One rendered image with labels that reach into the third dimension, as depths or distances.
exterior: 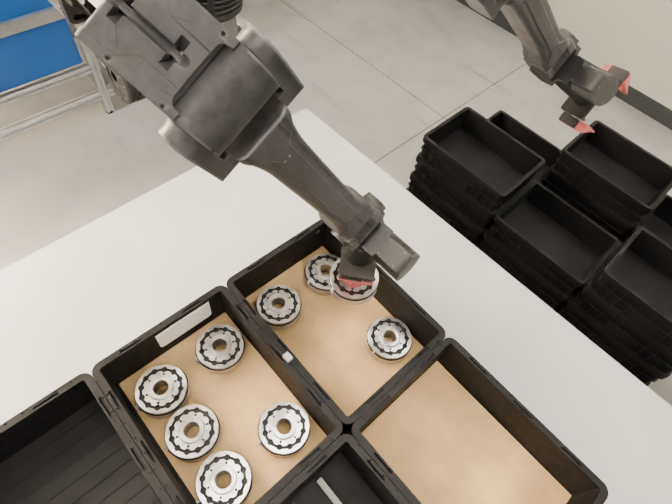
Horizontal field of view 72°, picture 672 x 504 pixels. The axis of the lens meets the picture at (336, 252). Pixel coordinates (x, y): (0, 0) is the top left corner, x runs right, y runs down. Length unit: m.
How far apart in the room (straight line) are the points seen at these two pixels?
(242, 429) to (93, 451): 0.28
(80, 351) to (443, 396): 0.86
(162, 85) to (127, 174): 2.20
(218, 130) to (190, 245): 1.02
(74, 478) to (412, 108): 2.53
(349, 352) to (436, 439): 0.26
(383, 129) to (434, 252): 1.49
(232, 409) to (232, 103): 0.76
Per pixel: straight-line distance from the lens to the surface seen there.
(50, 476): 1.09
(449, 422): 1.08
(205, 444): 1.00
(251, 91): 0.37
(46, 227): 2.48
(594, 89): 1.02
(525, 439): 1.11
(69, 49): 2.66
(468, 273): 1.42
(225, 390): 1.05
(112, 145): 2.73
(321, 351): 1.07
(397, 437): 1.05
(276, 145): 0.43
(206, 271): 1.32
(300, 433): 0.99
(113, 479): 1.05
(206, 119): 0.37
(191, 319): 1.04
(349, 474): 1.02
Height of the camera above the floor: 1.83
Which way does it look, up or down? 56 degrees down
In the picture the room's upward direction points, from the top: 11 degrees clockwise
